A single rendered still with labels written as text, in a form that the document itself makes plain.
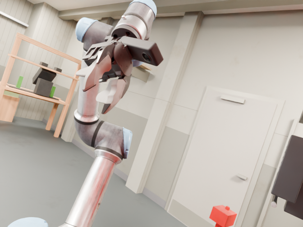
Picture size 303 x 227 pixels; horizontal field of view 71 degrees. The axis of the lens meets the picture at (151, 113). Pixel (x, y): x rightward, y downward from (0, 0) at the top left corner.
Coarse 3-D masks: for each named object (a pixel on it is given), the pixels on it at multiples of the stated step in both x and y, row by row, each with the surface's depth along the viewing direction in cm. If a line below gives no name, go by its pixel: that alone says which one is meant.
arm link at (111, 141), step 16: (96, 128) 82; (112, 128) 84; (96, 144) 82; (112, 144) 80; (128, 144) 82; (96, 160) 79; (112, 160) 80; (96, 176) 75; (80, 192) 73; (96, 192) 73; (80, 208) 70; (96, 208) 72; (64, 224) 68; (80, 224) 68
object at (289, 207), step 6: (300, 120) 152; (300, 192) 148; (300, 198) 147; (288, 204) 150; (294, 204) 148; (300, 204) 146; (288, 210) 149; (294, 210) 148; (300, 210) 146; (300, 216) 145
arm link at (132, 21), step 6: (126, 18) 51; (132, 18) 51; (138, 18) 52; (120, 24) 50; (126, 24) 50; (132, 24) 50; (138, 24) 51; (144, 24) 53; (138, 30) 50; (144, 30) 53; (144, 36) 53
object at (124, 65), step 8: (112, 32) 51; (120, 32) 50; (128, 32) 50; (136, 32) 50; (112, 40) 46; (96, 48) 47; (120, 48) 45; (128, 48) 47; (88, 56) 45; (96, 56) 44; (120, 56) 45; (128, 56) 47; (88, 64) 46; (112, 64) 44; (120, 64) 45; (128, 64) 47; (112, 72) 47; (120, 72) 45; (128, 72) 47; (104, 80) 50
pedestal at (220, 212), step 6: (216, 210) 200; (222, 210) 200; (228, 210) 206; (210, 216) 203; (216, 216) 199; (222, 216) 195; (228, 216) 192; (234, 216) 203; (216, 222) 197; (222, 222) 194; (228, 222) 196
